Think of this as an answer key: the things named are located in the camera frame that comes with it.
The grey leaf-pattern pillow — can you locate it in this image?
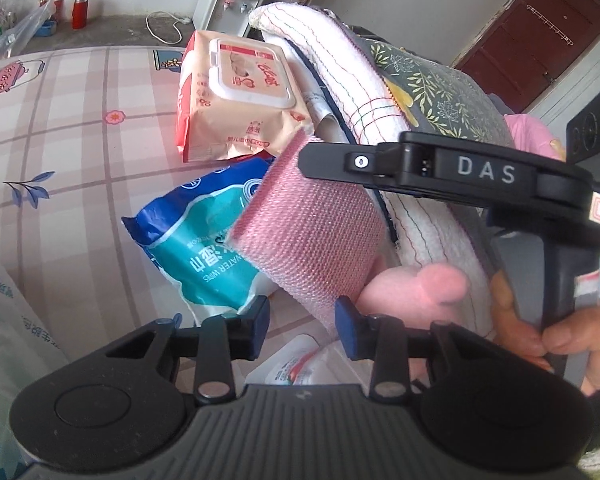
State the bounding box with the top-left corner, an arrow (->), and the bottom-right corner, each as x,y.
351,27 -> 514,148

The pink knit cloth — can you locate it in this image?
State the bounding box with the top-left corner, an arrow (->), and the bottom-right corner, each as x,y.
225,130 -> 387,336

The white plastic bag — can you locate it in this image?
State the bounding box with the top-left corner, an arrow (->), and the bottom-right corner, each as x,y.
0,266 -> 68,479

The white stitched blanket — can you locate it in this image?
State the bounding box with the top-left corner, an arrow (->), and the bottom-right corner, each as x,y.
249,2 -> 493,337

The white water dispenser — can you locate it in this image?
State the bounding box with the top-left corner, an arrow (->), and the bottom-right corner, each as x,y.
192,0 -> 264,37

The blue wet wipes pack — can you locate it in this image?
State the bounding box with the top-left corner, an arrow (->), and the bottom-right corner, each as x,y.
121,156 -> 278,325

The pink plush toy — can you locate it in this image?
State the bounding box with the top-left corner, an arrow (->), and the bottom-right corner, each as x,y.
354,261 -> 472,386

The dark red door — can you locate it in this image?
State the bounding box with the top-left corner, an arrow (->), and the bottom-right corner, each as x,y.
455,0 -> 600,113

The checked floral bed sheet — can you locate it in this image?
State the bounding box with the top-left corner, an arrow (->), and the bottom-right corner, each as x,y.
0,45 -> 342,391

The person's right hand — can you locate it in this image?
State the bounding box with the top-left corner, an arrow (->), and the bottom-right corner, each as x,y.
490,272 -> 600,396

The pink wet wipes pack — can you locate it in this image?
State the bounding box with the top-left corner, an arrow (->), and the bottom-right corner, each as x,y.
175,30 -> 314,162

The white power cable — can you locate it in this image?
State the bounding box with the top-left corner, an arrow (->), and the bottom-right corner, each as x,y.
144,10 -> 194,47

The clear plastic bag clutter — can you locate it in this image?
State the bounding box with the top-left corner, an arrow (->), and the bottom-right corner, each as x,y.
0,0 -> 56,60

